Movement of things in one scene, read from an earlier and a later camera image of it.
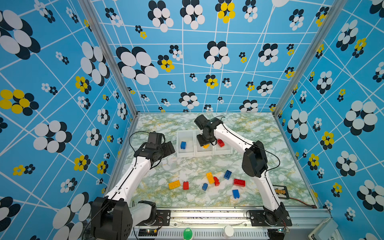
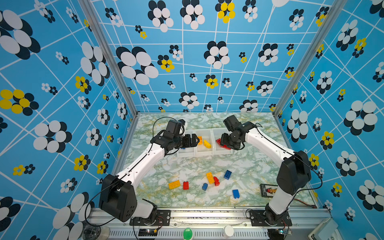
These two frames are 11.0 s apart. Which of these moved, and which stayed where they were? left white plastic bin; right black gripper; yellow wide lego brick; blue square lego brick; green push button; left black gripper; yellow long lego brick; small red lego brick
Moved: left black gripper; right black gripper
Stayed: small red lego brick; blue square lego brick; green push button; yellow long lego brick; left white plastic bin; yellow wide lego brick
